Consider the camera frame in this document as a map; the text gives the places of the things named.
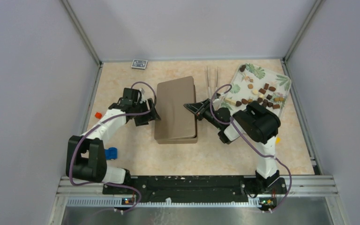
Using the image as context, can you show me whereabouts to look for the gold box lid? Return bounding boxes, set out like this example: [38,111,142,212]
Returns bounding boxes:
[154,76,197,141]

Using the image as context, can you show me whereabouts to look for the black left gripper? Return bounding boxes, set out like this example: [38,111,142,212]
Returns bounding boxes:
[132,97,160,126]

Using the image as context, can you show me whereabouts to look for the blue toy car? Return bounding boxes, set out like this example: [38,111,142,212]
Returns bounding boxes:
[105,147,118,160]

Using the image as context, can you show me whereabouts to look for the purple cable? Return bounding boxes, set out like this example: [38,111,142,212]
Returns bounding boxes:
[68,81,158,214]
[209,83,293,213]

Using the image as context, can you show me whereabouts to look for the blue playing card deck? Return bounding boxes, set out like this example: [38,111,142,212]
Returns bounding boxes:
[131,59,148,70]

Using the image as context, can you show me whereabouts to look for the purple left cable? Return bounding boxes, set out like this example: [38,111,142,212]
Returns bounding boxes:
[68,81,158,214]

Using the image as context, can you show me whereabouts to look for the red small block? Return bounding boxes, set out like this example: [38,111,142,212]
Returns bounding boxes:
[95,112,103,119]

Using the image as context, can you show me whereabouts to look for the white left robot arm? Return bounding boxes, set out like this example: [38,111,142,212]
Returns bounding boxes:
[66,88,160,194]

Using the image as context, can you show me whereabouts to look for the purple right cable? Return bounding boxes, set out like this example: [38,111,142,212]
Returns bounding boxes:
[209,83,293,213]

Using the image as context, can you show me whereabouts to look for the metal tweezers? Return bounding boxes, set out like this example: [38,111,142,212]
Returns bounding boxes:
[205,66,219,100]

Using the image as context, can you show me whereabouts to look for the floral white serving tray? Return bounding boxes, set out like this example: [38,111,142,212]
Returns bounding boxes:
[214,63,292,117]

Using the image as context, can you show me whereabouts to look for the brown chocolate box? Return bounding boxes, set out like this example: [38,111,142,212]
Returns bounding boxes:
[154,83,198,145]

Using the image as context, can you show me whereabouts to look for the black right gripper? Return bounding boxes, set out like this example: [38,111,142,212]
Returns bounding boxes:
[184,98,223,130]

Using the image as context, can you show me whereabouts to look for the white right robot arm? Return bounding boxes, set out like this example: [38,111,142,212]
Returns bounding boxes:
[184,99,281,193]

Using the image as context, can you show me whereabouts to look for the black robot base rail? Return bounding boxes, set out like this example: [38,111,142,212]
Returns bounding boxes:
[102,175,287,203]

